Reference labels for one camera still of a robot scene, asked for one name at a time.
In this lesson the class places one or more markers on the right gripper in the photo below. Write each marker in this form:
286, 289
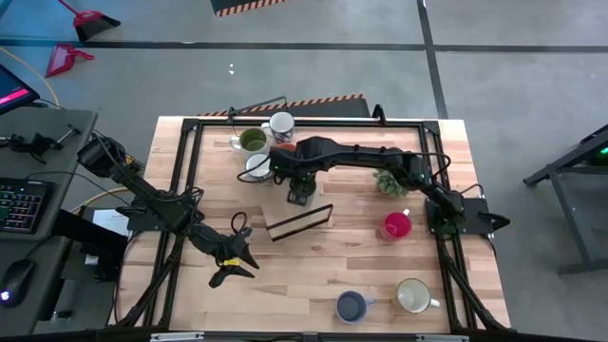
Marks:
294, 164

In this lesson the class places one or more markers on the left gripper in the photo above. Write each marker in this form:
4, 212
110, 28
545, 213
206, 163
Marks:
223, 244

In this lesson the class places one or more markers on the grey-blue mug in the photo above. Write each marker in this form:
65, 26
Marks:
352, 308

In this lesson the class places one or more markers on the cream white mug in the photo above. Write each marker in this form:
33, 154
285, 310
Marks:
413, 296

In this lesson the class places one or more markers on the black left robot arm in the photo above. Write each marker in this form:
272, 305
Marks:
142, 195

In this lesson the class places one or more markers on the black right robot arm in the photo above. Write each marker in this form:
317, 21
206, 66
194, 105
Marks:
361, 154

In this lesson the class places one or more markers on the white mug olive green inside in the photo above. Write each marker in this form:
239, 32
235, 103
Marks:
254, 142

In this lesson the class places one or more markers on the hazard-striped floor ramp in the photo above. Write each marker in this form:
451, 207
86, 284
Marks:
332, 108

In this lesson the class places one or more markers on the black clamp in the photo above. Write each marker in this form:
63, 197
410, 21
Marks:
378, 116

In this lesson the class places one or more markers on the green potted plant patterned pot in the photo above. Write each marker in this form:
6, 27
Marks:
392, 184

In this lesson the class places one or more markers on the white paper sheet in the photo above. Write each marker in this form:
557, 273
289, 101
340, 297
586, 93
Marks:
111, 223

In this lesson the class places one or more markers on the black box stand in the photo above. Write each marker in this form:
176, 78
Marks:
90, 242

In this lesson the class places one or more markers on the hazard-striped floor mat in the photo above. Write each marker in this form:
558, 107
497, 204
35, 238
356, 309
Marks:
237, 5

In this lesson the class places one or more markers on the grey desk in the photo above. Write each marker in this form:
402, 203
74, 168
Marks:
47, 166

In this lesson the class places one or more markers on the black computer mouse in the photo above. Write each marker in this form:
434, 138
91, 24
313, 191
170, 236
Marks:
16, 280

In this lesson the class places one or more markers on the backlit black keyboard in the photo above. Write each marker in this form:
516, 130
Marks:
21, 206

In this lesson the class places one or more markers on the black handheld gadget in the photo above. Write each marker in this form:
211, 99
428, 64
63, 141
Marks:
35, 142

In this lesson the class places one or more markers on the red hand broom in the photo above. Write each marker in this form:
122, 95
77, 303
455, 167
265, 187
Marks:
90, 21

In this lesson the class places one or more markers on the red dustpan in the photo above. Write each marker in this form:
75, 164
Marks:
62, 57

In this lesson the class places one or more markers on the desk monitor screen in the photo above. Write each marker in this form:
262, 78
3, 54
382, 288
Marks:
14, 90

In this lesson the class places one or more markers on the black aluminium table frame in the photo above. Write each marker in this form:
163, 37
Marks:
356, 123

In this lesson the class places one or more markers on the silver bracket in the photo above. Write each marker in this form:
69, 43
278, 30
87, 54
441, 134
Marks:
178, 337
442, 338

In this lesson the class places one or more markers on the black neighbouring desk frame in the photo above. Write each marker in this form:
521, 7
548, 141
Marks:
565, 161

